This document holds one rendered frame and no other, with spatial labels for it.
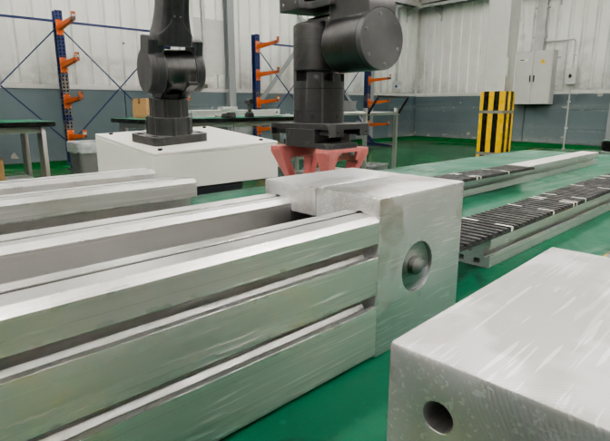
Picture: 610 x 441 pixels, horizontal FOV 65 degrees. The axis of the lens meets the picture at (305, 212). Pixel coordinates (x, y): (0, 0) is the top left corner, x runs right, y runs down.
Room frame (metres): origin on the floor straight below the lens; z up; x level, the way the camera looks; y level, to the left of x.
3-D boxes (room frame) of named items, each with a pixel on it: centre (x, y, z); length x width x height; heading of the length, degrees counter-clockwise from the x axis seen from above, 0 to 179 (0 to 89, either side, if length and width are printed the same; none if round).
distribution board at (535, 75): (10.80, -5.15, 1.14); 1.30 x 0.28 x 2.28; 42
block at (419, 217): (0.33, -0.03, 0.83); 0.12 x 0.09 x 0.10; 43
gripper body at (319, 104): (0.56, -0.02, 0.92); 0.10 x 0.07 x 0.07; 44
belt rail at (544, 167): (0.90, -0.37, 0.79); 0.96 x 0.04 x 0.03; 133
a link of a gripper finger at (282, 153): (0.57, -0.01, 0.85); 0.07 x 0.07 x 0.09; 44
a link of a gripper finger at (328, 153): (0.55, -0.02, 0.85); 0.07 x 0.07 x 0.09; 44
